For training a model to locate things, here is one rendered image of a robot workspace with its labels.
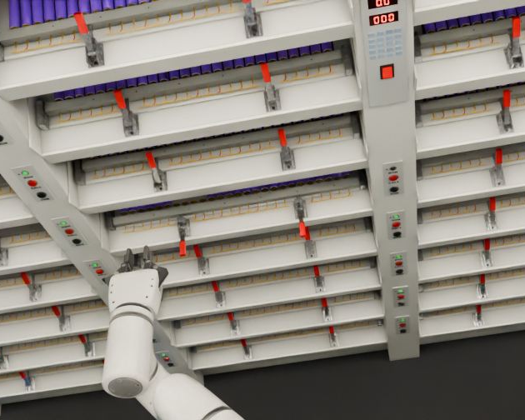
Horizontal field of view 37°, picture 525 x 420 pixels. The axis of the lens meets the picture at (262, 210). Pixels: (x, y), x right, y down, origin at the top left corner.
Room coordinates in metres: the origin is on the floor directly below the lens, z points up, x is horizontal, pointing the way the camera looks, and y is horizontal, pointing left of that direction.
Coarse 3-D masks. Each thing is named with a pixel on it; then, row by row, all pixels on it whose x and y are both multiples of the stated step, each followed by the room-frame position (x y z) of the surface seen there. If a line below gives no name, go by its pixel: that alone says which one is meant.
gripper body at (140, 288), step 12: (120, 276) 0.84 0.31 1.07; (132, 276) 0.83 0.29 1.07; (144, 276) 0.82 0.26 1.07; (156, 276) 0.81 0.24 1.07; (120, 288) 0.80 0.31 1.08; (132, 288) 0.79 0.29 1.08; (144, 288) 0.78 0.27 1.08; (156, 288) 0.78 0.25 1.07; (120, 300) 0.77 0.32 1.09; (132, 300) 0.76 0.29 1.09; (144, 300) 0.75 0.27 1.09; (156, 300) 0.76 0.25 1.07; (156, 312) 0.74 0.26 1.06
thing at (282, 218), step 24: (360, 192) 0.93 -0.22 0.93; (120, 216) 1.07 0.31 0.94; (216, 216) 0.99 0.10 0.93; (240, 216) 0.97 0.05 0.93; (264, 216) 0.95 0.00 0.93; (288, 216) 0.94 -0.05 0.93; (312, 216) 0.92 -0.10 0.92; (336, 216) 0.90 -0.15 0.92; (360, 216) 0.90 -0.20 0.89; (120, 240) 1.02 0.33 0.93; (144, 240) 1.00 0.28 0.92; (168, 240) 0.98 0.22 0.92; (192, 240) 0.96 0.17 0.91; (216, 240) 0.96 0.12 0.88
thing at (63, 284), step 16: (16, 272) 1.13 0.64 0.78; (32, 272) 1.11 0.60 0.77; (48, 272) 1.11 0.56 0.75; (64, 272) 1.10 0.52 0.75; (80, 272) 1.08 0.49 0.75; (0, 288) 1.11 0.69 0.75; (16, 288) 1.10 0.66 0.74; (32, 288) 1.07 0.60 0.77; (48, 288) 1.07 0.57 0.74; (64, 288) 1.06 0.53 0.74; (80, 288) 1.05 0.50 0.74; (0, 304) 1.08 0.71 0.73; (16, 304) 1.07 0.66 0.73; (32, 304) 1.05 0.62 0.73; (48, 304) 1.05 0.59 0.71
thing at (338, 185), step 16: (272, 192) 0.98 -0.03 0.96; (288, 192) 0.97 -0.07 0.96; (304, 192) 0.96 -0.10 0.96; (320, 192) 0.95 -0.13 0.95; (176, 208) 1.03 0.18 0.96; (192, 208) 1.01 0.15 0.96; (208, 208) 1.00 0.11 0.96; (224, 208) 1.00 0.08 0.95; (240, 208) 0.98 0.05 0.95; (272, 208) 0.96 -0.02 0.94; (128, 224) 1.04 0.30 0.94; (160, 224) 1.01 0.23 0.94
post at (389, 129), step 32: (352, 0) 0.88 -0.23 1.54; (384, 128) 0.88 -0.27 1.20; (384, 160) 0.88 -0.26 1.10; (384, 192) 0.88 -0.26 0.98; (416, 192) 0.87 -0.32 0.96; (384, 224) 0.88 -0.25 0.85; (416, 224) 0.87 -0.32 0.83; (384, 256) 0.88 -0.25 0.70; (416, 256) 0.87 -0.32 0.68; (384, 288) 0.88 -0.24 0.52; (416, 288) 0.87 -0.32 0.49; (416, 320) 0.87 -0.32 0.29; (416, 352) 0.87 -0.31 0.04
